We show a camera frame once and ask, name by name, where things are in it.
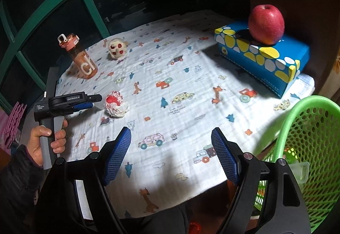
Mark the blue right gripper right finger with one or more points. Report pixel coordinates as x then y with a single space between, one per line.
225 155

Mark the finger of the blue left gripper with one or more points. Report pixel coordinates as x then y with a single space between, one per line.
83 106

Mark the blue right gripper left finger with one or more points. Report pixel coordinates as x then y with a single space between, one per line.
114 153

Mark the red white paper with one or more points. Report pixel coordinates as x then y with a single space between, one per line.
115 105

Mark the clear round container white base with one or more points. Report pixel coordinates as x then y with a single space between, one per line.
300 171

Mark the dark sleeve forearm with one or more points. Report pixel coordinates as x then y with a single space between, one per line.
20 180

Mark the green mesh trash basket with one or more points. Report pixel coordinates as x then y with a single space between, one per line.
307 131

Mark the person's left hand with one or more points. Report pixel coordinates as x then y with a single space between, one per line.
34 148

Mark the pink perforated mat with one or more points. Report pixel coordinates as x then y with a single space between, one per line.
10 127

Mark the pink water bottle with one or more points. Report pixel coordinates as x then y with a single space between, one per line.
87 68

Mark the cream skull toy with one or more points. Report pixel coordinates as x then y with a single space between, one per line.
117 48

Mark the white cartoon print tablecloth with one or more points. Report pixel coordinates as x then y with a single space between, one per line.
178 89

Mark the blue yellow tissue box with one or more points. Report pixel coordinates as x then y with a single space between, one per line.
276 66

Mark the red apple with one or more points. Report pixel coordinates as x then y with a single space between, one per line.
266 24

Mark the green window frame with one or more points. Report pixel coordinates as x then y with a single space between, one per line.
28 42

